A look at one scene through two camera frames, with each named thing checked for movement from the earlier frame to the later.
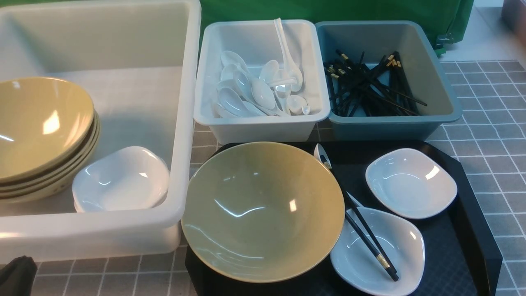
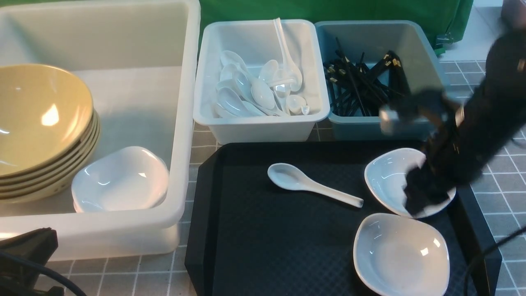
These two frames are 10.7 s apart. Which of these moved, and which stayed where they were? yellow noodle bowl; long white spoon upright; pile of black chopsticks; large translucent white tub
Moved: yellow noodle bowl
Stayed: long white spoon upright; large translucent white tub; pile of black chopsticks
